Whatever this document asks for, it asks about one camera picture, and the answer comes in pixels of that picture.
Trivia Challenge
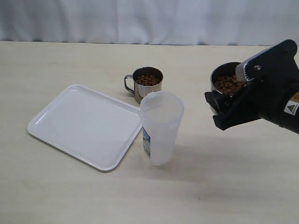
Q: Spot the translucent plastic jug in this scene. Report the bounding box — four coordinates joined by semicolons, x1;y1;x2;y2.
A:
139;91;185;166

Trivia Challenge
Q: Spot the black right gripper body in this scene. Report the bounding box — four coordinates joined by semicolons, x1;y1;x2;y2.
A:
235;39;299;133

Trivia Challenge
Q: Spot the white plastic tray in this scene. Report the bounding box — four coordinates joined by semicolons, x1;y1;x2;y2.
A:
27;84;142;172

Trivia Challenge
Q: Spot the steel mug with kibble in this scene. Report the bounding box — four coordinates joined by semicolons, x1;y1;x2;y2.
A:
123;67;163;104
210;62;245;96

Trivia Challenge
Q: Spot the white backdrop curtain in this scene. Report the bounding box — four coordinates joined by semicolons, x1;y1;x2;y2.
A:
0;0;299;46

